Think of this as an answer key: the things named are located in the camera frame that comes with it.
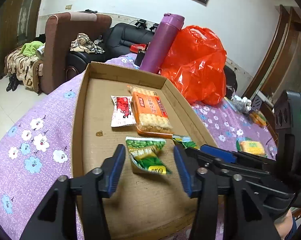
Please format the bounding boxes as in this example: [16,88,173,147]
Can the brown armchair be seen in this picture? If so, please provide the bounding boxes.
[38,12,112,95]

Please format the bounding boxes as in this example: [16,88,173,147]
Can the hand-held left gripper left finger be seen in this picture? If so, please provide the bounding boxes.
[20,144,126,240]

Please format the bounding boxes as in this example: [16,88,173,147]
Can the wooden door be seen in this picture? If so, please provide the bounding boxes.
[0,0,49,80]

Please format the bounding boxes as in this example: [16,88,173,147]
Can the yellow cracker packet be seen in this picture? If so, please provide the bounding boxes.
[237,140,266,155]

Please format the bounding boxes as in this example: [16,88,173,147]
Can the purple floral tablecloth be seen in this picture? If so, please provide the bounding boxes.
[0,52,278,240]

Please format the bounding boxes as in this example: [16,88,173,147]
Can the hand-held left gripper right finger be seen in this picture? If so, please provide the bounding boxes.
[173,145,282,240]

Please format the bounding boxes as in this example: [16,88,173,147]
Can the black leather sofa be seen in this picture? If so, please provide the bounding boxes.
[65,22,238,98]

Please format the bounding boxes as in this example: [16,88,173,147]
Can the orange cracker packet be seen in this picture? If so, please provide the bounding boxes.
[127,85,174,135]

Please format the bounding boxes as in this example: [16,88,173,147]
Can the red flat box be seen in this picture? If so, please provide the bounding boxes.
[130,43,151,53]

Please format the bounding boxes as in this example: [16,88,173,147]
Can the black shoes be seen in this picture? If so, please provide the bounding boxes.
[6,74,23,92]

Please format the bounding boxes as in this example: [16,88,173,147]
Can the small white objects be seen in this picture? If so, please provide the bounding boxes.
[234,95,252,113]

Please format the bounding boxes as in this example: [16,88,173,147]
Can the purple thermos bottle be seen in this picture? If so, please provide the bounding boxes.
[139,12,185,73]

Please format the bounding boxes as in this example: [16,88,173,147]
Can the red plastic bag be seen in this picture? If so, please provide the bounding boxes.
[160,25,227,105]

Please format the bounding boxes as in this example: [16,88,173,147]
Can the green yellow-label snack packet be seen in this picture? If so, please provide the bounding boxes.
[125,136,173,177]

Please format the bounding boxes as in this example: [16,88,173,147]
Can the red white sauce packet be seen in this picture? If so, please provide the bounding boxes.
[110,95,137,128]

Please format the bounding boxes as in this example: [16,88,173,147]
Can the small black box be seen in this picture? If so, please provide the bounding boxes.
[135,49,147,65]

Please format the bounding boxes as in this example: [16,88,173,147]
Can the small green snack packet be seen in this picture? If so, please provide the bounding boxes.
[172,134,201,150]

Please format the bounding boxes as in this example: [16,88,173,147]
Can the green cloth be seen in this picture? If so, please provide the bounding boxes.
[20,41,45,57]

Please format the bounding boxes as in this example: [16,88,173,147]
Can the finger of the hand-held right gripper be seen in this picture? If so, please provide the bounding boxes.
[200,144,269,167]
[185,148,294,205]

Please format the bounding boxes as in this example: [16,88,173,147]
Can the person's right forearm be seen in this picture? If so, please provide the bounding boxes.
[273,209,297,240]

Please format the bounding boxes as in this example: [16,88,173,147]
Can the orange biscuit packet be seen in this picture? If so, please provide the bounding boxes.
[249,110,268,128]

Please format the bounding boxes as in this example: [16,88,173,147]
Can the leaf-patterned blanket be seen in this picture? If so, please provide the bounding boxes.
[4,47,44,94]

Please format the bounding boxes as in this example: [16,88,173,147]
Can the pile of clothes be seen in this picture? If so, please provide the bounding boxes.
[70,32,106,55]

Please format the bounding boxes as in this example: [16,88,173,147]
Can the cardboard box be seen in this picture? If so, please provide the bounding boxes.
[71,61,219,240]

